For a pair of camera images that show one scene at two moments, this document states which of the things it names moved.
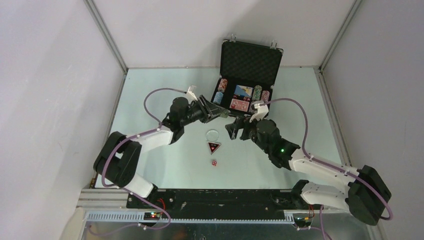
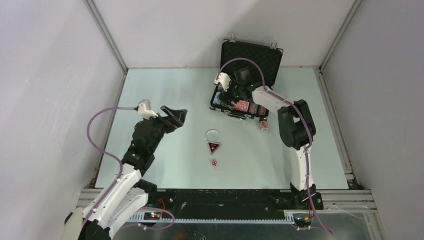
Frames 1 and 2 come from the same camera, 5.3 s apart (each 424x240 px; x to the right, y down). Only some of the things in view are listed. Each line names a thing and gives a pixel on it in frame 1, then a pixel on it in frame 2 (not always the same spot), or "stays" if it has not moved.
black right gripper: [240, 123] → [227, 95]
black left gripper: [209, 110] → [175, 119]
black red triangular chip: [213, 147] stays
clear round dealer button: [212, 134] stays
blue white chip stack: [218, 97] stays
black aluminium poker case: [247, 73] stays
